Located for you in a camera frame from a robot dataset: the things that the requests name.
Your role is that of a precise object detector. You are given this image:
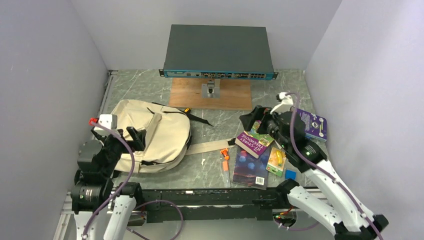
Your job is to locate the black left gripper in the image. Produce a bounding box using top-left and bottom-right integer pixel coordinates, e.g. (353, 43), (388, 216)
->
(91, 125), (146, 176)

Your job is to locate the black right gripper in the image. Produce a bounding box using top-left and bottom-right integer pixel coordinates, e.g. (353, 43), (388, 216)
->
(239, 104), (290, 149)

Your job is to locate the purple treehouse book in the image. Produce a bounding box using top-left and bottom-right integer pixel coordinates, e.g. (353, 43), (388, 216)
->
(234, 120), (274, 159)

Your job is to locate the beige canvas backpack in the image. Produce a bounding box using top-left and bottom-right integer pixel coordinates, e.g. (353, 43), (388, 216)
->
(111, 99), (235, 174)

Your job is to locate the purple boxed book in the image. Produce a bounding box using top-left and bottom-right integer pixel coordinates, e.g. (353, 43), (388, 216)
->
(296, 108), (328, 142)

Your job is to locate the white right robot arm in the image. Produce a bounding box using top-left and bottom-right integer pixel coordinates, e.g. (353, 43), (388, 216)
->
(239, 105), (389, 240)

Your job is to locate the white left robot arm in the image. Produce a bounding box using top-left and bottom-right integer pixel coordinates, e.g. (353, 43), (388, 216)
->
(70, 126), (147, 240)

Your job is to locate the yellow banana toy pack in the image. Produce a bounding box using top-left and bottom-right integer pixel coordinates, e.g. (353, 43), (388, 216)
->
(266, 147), (287, 177)

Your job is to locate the orange pen in pack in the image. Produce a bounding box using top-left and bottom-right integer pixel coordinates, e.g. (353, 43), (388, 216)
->
(220, 148), (231, 188)

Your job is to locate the wooden base board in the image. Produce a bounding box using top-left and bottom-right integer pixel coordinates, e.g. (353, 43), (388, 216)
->
(168, 78), (253, 111)

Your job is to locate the dark space notebook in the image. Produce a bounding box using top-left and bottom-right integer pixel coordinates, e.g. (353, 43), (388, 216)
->
(232, 147), (270, 190)

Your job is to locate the blue eraser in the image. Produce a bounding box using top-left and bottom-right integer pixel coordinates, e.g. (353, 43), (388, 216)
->
(284, 169), (297, 180)

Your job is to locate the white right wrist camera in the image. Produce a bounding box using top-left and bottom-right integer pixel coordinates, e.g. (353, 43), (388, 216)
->
(269, 92), (294, 115)

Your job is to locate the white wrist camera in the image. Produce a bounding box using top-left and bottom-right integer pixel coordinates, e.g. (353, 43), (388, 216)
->
(88, 114), (118, 130)
(269, 92), (294, 115)

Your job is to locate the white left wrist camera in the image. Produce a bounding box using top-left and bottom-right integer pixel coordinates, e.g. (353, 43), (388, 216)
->
(88, 114), (118, 130)

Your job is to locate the grey metal stand bracket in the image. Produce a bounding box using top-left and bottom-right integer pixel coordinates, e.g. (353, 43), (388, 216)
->
(201, 79), (221, 99)

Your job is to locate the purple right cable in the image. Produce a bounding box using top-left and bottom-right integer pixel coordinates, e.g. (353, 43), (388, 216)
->
(273, 91), (385, 240)

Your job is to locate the grey network switch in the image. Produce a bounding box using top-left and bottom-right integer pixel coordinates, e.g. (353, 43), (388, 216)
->
(159, 24), (278, 81)

